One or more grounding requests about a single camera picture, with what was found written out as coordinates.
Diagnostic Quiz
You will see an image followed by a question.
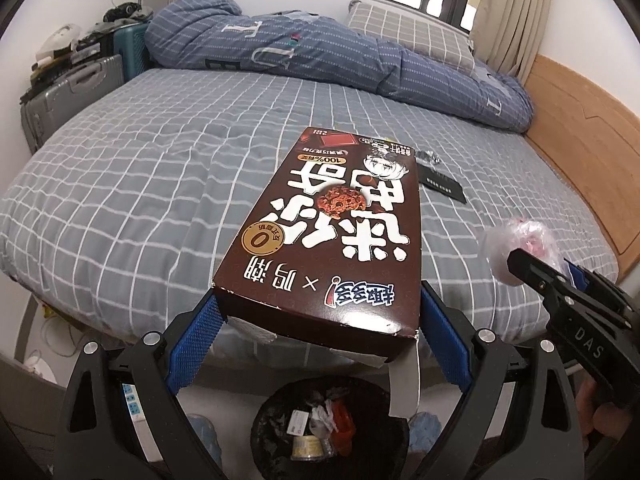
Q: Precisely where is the white plastic bag red print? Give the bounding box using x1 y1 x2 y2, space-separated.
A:
478 218 570 287

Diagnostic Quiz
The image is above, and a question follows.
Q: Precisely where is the brown cookie box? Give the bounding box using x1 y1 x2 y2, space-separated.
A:
211 126 424 420

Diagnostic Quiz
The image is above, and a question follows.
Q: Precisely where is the black lined trash bin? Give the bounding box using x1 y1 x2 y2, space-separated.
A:
250 376 409 480

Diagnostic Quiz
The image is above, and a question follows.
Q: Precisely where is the person's right hand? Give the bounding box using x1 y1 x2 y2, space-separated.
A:
576 375 632 445

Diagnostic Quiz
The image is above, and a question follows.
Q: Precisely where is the wooden headboard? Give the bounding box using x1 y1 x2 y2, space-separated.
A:
525 55 639 280

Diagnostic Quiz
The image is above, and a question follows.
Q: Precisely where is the black card tag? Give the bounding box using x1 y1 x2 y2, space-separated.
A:
416 164 468 204

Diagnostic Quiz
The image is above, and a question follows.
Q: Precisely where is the grey checked bed sheet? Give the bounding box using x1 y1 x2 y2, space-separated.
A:
1 70 620 340

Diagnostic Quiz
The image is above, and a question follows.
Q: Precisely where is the crumpled silver foil wrapper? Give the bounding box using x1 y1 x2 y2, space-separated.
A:
416 150 442 166

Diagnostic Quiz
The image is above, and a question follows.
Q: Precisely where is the grey hard suitcase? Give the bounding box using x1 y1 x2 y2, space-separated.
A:
21 54 124 154

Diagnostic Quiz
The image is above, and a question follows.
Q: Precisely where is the beige curtain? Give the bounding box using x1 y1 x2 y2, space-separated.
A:
470 0 551 84

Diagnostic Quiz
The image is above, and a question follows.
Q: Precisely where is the grey checked pillow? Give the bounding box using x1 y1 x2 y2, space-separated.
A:
346 0 475 76

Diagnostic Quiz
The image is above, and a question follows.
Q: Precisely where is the teal hard suitcase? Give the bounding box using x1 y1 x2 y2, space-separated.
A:
113 23 151 81

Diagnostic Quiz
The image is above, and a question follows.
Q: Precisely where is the white helmet on suitcase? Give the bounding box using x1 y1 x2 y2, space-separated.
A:
35 24 81 62

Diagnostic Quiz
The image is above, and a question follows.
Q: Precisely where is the blue striped duvet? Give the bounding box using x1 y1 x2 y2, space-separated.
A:
145 0 534 133

